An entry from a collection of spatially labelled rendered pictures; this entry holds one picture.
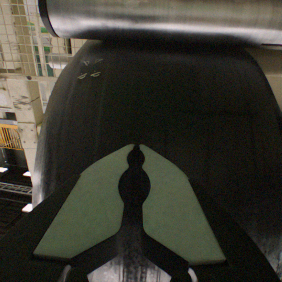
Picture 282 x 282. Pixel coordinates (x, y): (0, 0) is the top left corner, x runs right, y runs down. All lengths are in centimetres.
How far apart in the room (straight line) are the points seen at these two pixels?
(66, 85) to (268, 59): 36
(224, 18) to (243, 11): 2
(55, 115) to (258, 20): 23
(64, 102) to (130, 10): 11
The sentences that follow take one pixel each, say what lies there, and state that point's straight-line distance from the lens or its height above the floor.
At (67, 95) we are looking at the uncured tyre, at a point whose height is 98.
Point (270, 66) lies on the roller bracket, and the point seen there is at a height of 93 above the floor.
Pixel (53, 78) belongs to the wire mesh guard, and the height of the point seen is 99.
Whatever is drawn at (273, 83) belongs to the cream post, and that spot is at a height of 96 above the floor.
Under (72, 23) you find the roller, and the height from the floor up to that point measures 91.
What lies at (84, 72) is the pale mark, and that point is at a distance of 19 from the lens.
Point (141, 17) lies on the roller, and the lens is 21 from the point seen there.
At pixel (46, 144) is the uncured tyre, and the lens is 19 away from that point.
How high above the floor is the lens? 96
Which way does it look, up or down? 22 degrees up
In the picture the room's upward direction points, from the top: 177 degrees counter-clockwise
